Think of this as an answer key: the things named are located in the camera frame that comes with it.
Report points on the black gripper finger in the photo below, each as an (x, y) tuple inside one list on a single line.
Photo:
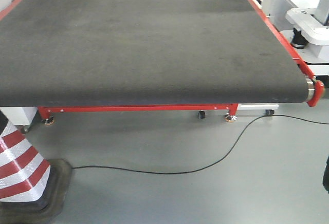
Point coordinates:
[(325, 180)]

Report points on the white machine beside conveyor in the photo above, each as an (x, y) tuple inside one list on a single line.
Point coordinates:
[(305, 24)]

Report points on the left striped traffic cone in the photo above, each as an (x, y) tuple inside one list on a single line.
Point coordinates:
[(33, 189)]

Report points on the white cabinet with casters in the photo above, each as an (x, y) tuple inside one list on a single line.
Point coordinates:
[(22, 117)]

